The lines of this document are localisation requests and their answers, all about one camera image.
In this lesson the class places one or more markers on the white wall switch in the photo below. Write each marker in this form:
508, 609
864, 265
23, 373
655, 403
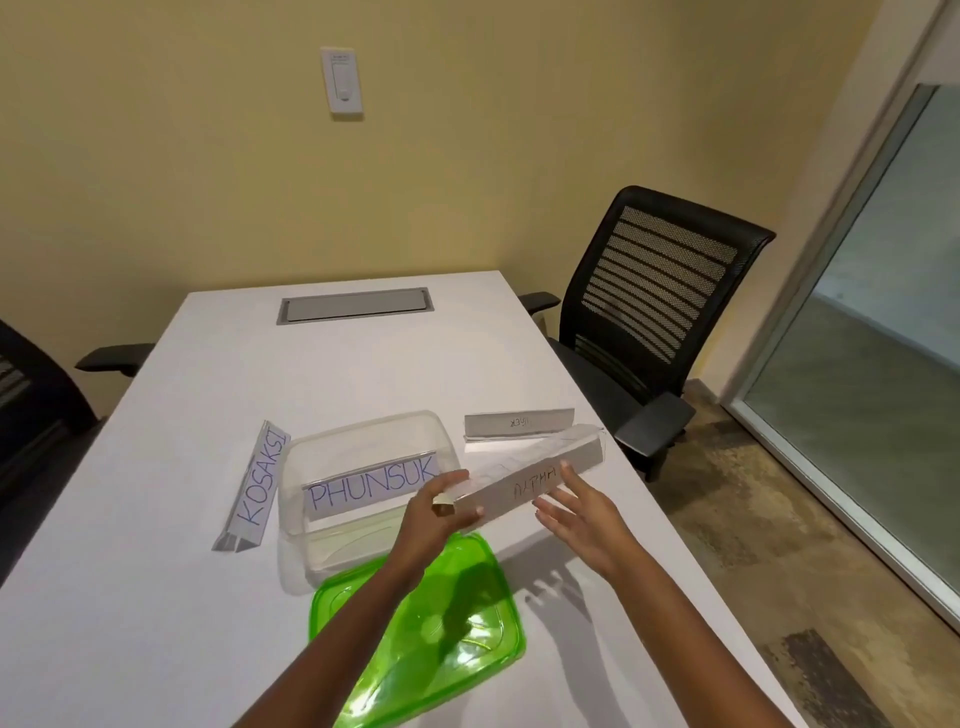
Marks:
342, 81

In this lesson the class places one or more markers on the white framed glass door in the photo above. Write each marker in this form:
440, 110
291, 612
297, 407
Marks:
862, 337

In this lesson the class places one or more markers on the green plastic lid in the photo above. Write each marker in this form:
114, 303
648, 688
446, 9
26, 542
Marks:
465, 622

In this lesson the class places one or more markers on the person's right hand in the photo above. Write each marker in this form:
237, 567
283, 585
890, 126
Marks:
592, 529

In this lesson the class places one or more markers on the clear plastic container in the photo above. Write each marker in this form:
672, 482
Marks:
330, 450

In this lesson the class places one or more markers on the person's left forearm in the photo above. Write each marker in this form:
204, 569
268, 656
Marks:
330, 652

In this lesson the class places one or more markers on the person's left hand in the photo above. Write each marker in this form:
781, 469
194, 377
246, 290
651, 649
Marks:
427, 525

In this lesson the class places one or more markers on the person's right forearm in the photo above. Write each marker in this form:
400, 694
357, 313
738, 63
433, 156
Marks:
697, 652

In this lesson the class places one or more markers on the black mesh office chair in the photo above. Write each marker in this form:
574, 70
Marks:
637, 375
30, 420

